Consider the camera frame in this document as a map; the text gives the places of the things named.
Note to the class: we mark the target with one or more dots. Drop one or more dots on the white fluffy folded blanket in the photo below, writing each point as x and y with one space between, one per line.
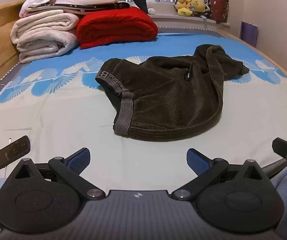
43 22

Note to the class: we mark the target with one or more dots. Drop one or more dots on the white speckled folded blanket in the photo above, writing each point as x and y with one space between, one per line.
43 45

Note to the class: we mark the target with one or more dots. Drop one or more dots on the black smartphone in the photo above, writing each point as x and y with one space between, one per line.
12 152

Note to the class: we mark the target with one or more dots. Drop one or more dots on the red owl cushion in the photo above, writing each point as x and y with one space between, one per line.
219 7

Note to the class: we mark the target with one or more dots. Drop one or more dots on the black and white plush toy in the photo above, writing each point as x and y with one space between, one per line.
208 11

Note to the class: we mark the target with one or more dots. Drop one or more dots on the yellow bear plush toy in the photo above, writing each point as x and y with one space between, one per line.
198 5

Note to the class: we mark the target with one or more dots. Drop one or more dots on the dark patterned folded cloth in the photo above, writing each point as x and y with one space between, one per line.
83 8

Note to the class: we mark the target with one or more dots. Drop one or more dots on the red folded blanket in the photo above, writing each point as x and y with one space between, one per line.
116 27

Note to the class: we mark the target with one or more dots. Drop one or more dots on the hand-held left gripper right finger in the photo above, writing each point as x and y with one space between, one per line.
196 162

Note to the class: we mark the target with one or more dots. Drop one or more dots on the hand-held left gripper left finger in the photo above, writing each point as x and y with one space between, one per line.
79 160

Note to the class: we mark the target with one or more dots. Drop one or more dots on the purple bag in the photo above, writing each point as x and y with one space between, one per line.
249 33

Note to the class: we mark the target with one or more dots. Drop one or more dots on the blue and white bed sheet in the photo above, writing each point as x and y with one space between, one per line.
58 120

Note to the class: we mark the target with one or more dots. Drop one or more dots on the light blue clothing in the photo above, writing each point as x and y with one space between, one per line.
284 205

